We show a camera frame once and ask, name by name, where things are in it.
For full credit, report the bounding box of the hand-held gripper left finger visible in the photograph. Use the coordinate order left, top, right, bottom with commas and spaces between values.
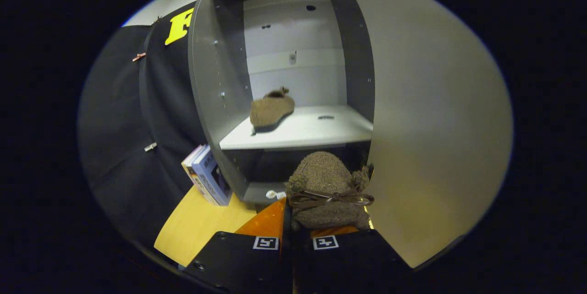
183, 197, 294, 294

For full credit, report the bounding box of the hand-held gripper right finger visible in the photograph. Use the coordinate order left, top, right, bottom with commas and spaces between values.
293, 225, 413, 294

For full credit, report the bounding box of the brown suede shoe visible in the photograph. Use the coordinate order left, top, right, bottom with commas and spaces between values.
249, 87, 295, 130
285, 151, 375, 231

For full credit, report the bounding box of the grey shoe cabinet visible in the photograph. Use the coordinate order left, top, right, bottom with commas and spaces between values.
188, 0, 376, 206

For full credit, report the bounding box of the white cabinet shelf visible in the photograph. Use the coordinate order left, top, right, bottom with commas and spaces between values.
219, 105, 373, 151

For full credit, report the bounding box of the blue book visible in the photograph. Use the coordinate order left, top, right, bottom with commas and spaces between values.
192, 145, 233, 206

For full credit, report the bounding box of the black backdrop cloth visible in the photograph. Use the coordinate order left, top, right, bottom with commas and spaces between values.
77, 3, 207, 249

